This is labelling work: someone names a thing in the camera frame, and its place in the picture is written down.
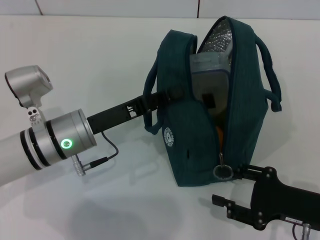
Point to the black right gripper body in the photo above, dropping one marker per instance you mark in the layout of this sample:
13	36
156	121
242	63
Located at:
282	200

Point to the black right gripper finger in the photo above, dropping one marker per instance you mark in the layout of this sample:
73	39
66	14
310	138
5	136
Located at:
237	211
247	172

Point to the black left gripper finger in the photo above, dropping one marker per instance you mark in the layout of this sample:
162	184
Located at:
160	106
167	95

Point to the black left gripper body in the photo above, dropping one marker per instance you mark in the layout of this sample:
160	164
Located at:
112	116

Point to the yellow orange pear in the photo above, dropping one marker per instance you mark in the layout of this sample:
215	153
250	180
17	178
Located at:
220	136

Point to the dark teal insulated lunch bag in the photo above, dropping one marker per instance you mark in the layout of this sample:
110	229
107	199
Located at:
245	100

